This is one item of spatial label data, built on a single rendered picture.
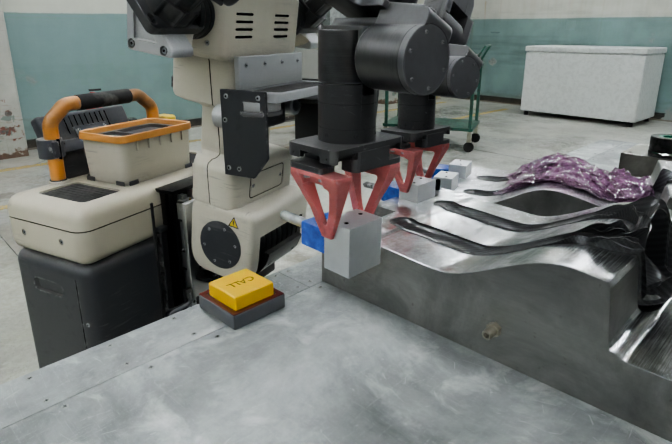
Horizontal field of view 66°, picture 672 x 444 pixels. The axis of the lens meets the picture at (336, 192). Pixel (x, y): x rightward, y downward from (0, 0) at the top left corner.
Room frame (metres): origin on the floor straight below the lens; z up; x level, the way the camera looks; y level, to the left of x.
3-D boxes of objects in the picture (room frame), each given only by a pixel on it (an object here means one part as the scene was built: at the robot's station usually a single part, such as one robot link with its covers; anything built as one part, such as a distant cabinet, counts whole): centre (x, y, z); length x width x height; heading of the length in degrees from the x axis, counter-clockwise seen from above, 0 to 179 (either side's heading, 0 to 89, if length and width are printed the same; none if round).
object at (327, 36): (0.51, -0.02, 1.12); 0.07 x 0.06 x 0.07; 40
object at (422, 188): (0.83, -0.10, 0.89); 0.13 x 0.05 x 0.05; 46
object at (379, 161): (0.52, -0.02, 0.99); 0.07 x 0.07 x 0.09; 46
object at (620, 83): (7.09, -3.39, 0.47); 1.52 x 0.77 x 0.94; 43
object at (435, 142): (0.81, -0.13, 0.95); 0.07 x 0.07 x 0.09; 46
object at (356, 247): (0.54, 0.02, 0.94); 0.13 x 0.05 x 0.05; 45
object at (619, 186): (0.91, -0.43, 0.90); 0.26 x 0.18 x 0.08; 63
